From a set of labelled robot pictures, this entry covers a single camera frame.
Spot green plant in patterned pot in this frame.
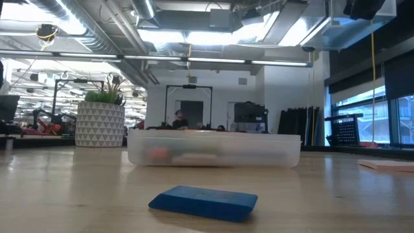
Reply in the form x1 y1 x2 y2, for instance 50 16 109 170
76 82 126 148

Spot black gantry frame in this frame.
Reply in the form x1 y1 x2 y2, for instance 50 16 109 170
52 78 105 130
164 84 213 130

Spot blue eraser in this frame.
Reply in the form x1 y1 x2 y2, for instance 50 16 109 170
148 184 259 223

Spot yellow hanging cord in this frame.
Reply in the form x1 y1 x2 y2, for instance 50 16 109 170
370 19 378 143

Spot black folded panels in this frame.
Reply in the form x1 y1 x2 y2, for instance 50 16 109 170
277 106 321 146

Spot black perforated cart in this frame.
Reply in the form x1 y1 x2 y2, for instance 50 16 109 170
324 113 364 146

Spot dark background monitor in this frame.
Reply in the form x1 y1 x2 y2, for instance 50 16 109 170
0 94 21 122

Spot black yellow ceiling cord reel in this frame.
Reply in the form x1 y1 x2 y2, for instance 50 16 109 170
35 23 60 52

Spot long ceiling light bar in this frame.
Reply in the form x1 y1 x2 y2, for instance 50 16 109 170
0 49 314 68

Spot clear plastic pencil box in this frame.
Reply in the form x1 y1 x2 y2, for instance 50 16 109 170
127 129 302 168

